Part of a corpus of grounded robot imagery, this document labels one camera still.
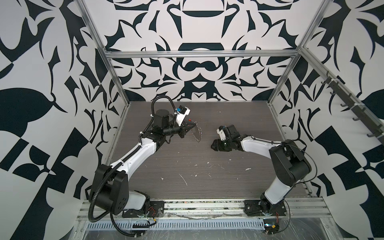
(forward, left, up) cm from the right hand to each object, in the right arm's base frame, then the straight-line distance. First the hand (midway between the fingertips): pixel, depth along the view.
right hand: (216, 144), depth 93 cm
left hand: (+2, +13, +22) cm, 25 cm away
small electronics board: (-41, -22, -5) cm, 46 cm away
